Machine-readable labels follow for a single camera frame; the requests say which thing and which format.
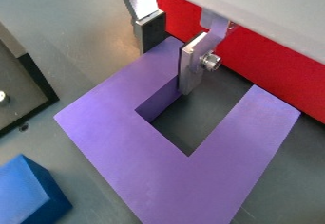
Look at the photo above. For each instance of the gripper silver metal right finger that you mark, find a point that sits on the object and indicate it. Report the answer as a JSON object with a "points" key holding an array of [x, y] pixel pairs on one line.
{"points": [[196, 56]]}

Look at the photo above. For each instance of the red board with cutouts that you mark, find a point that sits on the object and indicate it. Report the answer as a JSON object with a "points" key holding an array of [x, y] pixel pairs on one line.
{"points": [[276, 48]]}

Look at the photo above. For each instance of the blue U-shaped block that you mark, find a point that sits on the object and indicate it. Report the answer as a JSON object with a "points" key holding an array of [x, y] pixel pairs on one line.
{"points": [[32, 197]]}

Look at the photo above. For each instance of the purple U-shaped block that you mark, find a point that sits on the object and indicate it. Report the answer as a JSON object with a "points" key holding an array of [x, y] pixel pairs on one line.
{"points": [[172, 188]]}

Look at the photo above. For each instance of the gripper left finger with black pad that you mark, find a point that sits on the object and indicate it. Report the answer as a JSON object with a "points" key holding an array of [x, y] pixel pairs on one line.
{"points": [[149, 22]]}

